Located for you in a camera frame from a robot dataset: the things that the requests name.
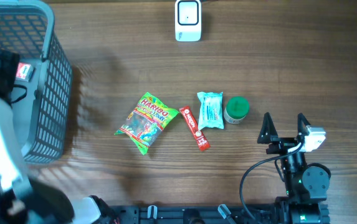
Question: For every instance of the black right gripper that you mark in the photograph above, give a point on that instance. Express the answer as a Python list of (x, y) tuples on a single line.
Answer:
[(281, 143)]

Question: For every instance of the green lid jar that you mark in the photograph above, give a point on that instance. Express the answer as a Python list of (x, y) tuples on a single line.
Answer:
[(236, 110)]

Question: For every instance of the mint green tissue pack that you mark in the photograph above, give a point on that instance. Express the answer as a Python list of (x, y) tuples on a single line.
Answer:
[(210, 113)]

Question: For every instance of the red Nescafe coffee stick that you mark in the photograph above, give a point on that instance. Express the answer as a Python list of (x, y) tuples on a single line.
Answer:
[(202, 142)]

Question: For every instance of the Haribo gummy candy bag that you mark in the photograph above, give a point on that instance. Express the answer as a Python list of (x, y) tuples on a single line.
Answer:
[(147, 121)]

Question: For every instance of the red small carton box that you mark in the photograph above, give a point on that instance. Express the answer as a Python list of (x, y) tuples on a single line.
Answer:
[(24, 72)]

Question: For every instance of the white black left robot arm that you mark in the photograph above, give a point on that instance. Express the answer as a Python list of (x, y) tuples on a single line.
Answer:
[(23, 198)]

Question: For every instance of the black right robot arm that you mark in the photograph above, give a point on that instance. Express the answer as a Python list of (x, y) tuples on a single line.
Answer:
[(306, 184)]

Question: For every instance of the white barcode scanner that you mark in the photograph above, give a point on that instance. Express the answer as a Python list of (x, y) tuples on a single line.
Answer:
[(188, 20)]

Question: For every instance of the grey plastic shopping basket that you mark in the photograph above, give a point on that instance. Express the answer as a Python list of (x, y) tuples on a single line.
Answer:
[(42, 99)]

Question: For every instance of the black aluminium mounting rail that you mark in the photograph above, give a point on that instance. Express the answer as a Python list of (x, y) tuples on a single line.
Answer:
[(187, 215)]

